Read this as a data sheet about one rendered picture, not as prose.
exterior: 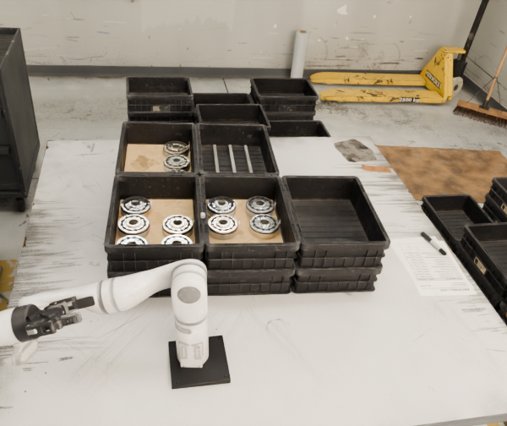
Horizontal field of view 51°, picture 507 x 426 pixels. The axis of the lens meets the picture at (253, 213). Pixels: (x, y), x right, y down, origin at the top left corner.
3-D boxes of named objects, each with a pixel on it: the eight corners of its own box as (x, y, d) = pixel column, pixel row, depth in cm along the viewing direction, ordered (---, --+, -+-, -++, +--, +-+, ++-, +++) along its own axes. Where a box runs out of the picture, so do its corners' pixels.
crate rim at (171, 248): (204, 252, 162) (204, 246, 160) (103, 253, 157) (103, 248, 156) (198, 179, 193) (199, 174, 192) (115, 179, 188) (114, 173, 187)
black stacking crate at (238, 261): (295, 272, 172) (300, 246, 165) (204, 275, 168) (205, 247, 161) (276, 201, 203) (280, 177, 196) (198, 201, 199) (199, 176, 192)
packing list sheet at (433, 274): (482, 294, 188) (482, 293, 188) (422, 299, 183) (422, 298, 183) (439, 236, 213) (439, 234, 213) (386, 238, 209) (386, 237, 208)
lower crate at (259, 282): (291, 297, 178) (297, 270, 171) (202, 299, 174) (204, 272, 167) (273, 223, 210) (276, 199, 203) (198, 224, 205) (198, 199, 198)
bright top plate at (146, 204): (151, 213, 183) (151, 211, 182) (122, 215, 180) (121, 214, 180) (149, 196, 191) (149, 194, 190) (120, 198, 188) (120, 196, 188)
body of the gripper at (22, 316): (2, 316, 106) (46, 305, 105) (20, 301, 114) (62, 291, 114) (14, 350, 107) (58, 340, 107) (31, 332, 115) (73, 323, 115)
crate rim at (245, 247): (300, 251, 166) (301, 245, 165) (204, 252, 162) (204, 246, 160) (280, 180, 198) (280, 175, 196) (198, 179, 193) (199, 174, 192)
